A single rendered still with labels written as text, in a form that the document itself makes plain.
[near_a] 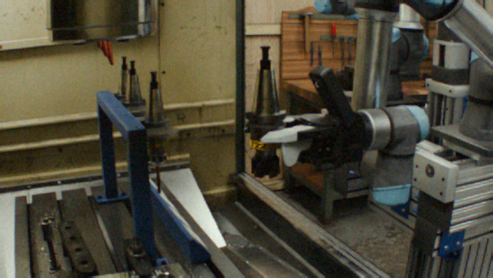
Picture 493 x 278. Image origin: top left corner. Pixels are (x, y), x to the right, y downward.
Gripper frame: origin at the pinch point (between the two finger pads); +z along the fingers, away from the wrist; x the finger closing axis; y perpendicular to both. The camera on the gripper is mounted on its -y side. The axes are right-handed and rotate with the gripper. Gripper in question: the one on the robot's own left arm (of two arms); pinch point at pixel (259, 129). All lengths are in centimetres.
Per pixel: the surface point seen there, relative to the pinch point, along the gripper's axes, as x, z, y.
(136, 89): 52, 9, 1
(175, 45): 101, -17, -5
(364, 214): 186, -176, 124
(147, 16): -5.0, 18.9, -18.4
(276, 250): 60, -37, 59
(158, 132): 24.4, 9.9, 5.3
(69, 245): 31, 31, 31
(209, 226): 74, -19, 53
